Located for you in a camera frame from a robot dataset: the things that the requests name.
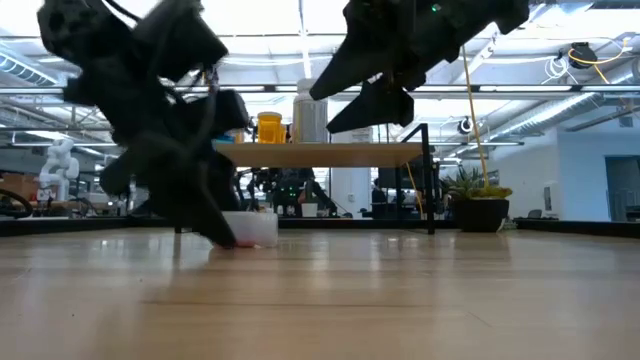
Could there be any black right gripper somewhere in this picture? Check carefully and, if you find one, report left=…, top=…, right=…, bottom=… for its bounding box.
left=308, top=0, right=531, bottom=135

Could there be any black ceiling cable reel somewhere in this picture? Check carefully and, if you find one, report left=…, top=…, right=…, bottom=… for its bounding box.
left=567, top=41, right=599, bottom=70

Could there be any large white ribbed jar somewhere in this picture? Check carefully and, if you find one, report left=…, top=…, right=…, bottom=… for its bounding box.
left=291, top=77, right=330, bottom=145

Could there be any white robot figure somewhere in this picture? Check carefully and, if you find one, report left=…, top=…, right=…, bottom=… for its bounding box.
left=38, top=137, right=81, bottom=203

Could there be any person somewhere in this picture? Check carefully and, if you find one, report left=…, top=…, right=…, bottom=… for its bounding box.
left=370, top=177, right=389, bottom=219

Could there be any small clear pinkish bottle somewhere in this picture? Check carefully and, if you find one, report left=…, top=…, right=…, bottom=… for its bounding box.
left=221, top=210, right=280, bottom=249

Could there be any succulent plant in black pot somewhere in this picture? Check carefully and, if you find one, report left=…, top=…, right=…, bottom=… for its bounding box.
left=439, top=167, right=514, bottom=234

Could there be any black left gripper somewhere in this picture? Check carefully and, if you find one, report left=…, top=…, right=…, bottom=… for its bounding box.
left=63, top=58, right=251, bottom=250

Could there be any wooden shelf with black legs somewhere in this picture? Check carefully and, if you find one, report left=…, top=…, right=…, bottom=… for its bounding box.
left=213, top=122, right=437, bottom=236

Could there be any yellow cable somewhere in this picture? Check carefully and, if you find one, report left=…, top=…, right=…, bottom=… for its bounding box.
left=460, top=44, right=490, bottom=190

